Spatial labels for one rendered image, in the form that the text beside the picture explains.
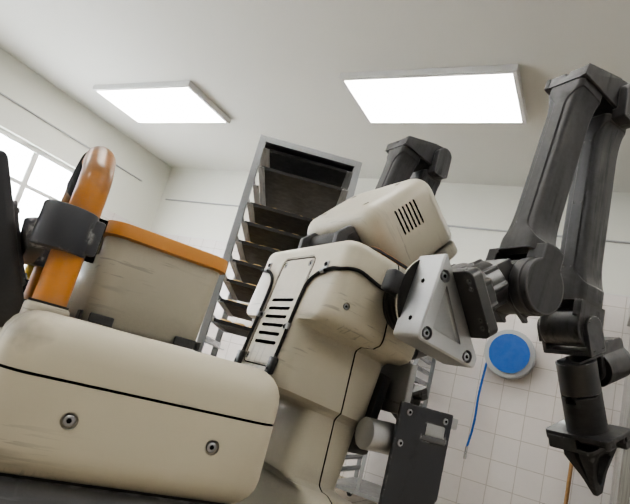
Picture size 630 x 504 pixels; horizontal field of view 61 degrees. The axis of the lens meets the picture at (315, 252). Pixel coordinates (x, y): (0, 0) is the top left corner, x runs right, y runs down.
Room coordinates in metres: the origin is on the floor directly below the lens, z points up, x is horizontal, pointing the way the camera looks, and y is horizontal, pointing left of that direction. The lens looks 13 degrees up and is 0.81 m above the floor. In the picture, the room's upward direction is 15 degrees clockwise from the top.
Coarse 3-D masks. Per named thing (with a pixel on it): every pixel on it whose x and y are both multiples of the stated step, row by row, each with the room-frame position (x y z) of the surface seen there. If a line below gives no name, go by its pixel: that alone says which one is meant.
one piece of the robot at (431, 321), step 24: (432, 264) 0.64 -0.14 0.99; (432, 288) 0.63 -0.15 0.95; (456, 288) 0.64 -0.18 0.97; (408, 312) 0.65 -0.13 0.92; (432, 312) 0.63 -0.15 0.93; (456, 312) 0.65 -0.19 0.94; (408, 336) 0.64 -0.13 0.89; (432, 336) 0.63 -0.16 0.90; (456, 336) 0.65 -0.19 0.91; (456, 360) 0.66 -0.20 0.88
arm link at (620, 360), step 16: (592, 320) 0.75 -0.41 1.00; (592, 336) 0.75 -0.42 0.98; (544, 352) 0.82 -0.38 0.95; (560, 352) 0.80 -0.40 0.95; (576, 352) 0.78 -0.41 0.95; (592, 352) 0.76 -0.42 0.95; (608, 352) 0.81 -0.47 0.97; (624, 352) 0.82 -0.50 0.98; (608, 368) 0.80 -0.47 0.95; (624, 368) 0.81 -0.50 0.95; (608, 384) 0.81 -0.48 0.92
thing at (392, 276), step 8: (416, 264) 0.67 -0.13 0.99; (392, 272) 0.66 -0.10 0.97; (400, 272) 0.66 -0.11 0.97; (408, 272) 0.66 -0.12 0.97; (384, 280) 0.67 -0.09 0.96; (392, 280) 0.66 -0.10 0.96; (400, 280) 0.66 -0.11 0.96; (408, 280) 0.66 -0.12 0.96; (384, 288) 0.66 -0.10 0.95; (392, 288) 0.66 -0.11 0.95; (400, 288) 0.66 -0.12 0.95; (408, 288) 0.67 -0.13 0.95; (400, 296) 0.66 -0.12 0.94; (400, 304) 0.66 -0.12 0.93; (400, 312) 0.66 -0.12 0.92
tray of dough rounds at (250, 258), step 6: (240, 240) 2.32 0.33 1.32; (246, 246) 2.35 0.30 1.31; (252, 246) 2.32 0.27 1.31; (258, 246) 2.32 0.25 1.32; (264, 246) 2.32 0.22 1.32; (246, 252) 2.48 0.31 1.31; (252, 252) 2.44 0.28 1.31; (258, 252) 2.41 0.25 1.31; (264, 252) 2.37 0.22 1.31; (270, 252) 2.34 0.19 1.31; (246, 258) 2.63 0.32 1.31; (252, 258) 2.59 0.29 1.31; (258, 258) 2.55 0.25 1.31; (264, 258) 2.51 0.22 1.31; (258, 264) 2.70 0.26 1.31; (264, 264) 2.66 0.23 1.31
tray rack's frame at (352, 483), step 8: (416, 360) 4.13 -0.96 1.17; (360, 472) 4.24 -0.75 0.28; (344, 480) 4.55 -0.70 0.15; (352, 480) 4.66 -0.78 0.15; (360, 480) 4.23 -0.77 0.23; (344, 488) 4.27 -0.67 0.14; (352, 488) 4.28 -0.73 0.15; (360, 488) 4.38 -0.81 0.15; (368, 488) 4.48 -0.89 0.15; (376, 488) 4.59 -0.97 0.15; (360, 496) 4.21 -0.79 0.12; (368, 496) 4.19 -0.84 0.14; (376, 496) 4.22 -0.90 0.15
